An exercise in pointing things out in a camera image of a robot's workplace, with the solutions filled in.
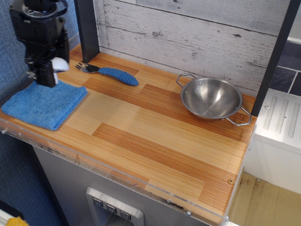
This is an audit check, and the blue-handled metal spork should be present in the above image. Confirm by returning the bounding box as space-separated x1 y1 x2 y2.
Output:
76 61 139 86

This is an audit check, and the white toy mushroom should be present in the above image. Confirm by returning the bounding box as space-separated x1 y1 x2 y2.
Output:
51 57 69 84

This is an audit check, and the blue folded cloth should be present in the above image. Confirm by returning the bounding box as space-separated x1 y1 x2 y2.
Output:
2 81 87 130

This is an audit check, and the yellow object bottom left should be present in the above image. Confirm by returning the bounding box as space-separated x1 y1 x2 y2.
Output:
5 217 29 226

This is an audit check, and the dark shelf post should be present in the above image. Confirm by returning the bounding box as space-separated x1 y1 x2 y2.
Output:
251 0 301 117
74 0 100 63

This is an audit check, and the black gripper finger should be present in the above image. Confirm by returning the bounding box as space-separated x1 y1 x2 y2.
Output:
27 61 56 88
56 28 69 63

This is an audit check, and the dark left shelf post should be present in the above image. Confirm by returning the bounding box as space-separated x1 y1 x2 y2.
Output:
74 0 100 63

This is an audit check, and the dark right shelf post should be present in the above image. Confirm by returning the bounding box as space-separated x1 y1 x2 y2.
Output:
251 0 301 117

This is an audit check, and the small steel two-handled pan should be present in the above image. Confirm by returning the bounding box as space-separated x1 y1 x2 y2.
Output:
176 73 252 126

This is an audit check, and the white toy sink unit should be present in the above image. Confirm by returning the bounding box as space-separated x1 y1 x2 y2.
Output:
244 89 301 193

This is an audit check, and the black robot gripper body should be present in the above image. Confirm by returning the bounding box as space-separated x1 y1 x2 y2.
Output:
9 0 66 65

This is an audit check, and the silver dispenser button panel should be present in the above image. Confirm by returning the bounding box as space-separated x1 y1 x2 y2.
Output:
86 187 144 226

